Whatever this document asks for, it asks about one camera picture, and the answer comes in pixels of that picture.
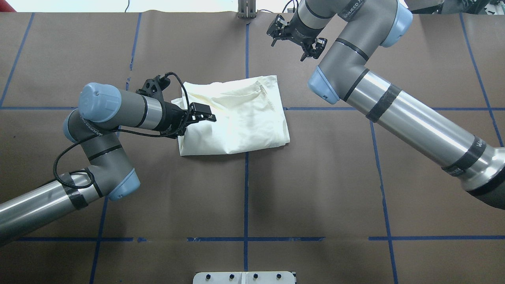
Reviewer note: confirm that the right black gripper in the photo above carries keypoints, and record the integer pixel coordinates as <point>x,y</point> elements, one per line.
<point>300,34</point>

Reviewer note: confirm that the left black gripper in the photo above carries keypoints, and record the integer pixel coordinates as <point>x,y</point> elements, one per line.
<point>172,117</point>

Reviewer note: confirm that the cream long-sleeve cat shirt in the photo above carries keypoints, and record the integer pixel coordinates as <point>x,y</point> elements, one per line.
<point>249,117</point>

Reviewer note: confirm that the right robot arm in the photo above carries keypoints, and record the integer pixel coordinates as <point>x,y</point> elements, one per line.
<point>344,34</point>

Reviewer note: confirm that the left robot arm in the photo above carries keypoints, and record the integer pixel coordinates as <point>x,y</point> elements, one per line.
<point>96,164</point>

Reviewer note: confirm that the black box on desk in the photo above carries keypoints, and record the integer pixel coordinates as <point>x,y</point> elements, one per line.
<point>422,4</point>

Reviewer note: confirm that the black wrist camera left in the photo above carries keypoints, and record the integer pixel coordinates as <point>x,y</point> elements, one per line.
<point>154,87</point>

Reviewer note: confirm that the aluminium frame post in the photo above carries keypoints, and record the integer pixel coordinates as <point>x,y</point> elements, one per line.
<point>247,9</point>

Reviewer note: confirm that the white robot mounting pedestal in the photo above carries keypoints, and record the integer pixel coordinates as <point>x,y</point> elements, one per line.
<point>246,277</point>

